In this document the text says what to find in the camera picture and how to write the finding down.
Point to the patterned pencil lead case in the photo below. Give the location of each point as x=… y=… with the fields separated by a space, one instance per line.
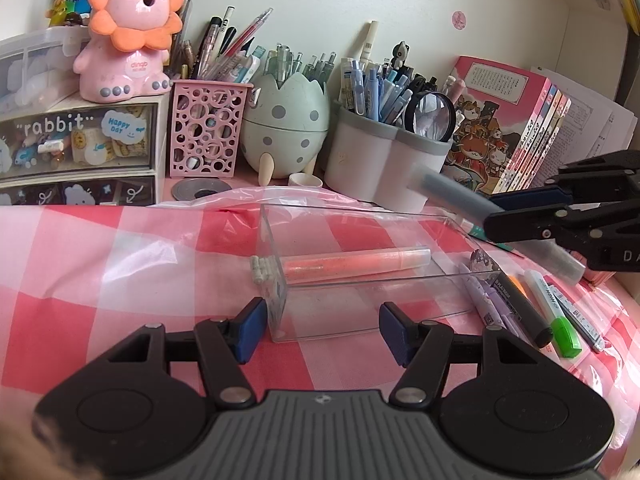
x=580 y=320

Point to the salmon glitter pen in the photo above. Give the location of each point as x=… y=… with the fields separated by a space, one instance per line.
x=350 y=264

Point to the pink comic book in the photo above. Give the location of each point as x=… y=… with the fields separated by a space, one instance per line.
x=532 y=135
x=495 y=110
x=541 y=135
x=549 y=135

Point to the grey-blue pen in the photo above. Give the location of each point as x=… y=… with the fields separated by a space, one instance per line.
x=450 y=187

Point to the bunch of clear green pens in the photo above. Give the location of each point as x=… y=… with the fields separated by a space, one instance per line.
x=282 y=60

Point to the grey white pen holder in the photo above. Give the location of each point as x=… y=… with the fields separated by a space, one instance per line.
x=370 y=160

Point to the bunch of assorted pens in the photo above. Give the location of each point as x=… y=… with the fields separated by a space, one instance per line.
x=220 y=50

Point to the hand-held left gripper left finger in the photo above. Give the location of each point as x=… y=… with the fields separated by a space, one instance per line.
x=250 y=330

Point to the green egg-shaped pen holder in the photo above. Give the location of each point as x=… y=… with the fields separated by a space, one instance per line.
x=285 y=125

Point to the pink round wall sticker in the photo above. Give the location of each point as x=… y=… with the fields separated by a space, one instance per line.
x=458 y=19

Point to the grey metal disc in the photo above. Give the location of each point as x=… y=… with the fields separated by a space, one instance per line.
x=185 y=189

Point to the white printed booklet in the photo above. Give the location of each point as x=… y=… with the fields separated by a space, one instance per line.
x=590 y=120

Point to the small white cap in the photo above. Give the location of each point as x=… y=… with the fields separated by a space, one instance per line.
x=305 y=180

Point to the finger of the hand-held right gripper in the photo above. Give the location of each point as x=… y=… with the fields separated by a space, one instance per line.
x=520 y=227
x=530 y=196

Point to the bunch of blue pens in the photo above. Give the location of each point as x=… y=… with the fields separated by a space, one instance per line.
x=385 y=90

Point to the pink perforated pen holder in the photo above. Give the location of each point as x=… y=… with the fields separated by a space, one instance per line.
x=210 y=130

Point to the black magnifying glass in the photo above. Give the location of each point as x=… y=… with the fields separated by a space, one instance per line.
x=432 y=115

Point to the green white glue stick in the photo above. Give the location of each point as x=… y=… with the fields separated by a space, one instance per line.
x=472 y=228

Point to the black marker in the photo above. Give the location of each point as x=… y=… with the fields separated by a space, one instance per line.
x=525 y=315

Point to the pink lion pencil sharpener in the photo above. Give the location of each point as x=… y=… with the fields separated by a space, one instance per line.
x=125 y=35

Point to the green capped white highlighter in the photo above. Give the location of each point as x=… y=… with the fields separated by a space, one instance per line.
x=565 y=337

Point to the purple pen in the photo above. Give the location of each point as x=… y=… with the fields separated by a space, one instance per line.
x=500 y=310

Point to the pink checkered tablecloth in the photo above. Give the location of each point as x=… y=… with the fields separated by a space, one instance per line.
x=100 y=270

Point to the clear plastic storage box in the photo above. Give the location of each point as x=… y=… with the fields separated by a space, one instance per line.
x=30 y=75

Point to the white drawer organizer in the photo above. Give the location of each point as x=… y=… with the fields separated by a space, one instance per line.
x=75 y=135

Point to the clear plastic bag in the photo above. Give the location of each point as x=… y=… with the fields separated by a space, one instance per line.
x=280 y=195

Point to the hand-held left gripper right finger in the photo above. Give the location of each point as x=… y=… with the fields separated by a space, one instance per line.
x=395 y=335

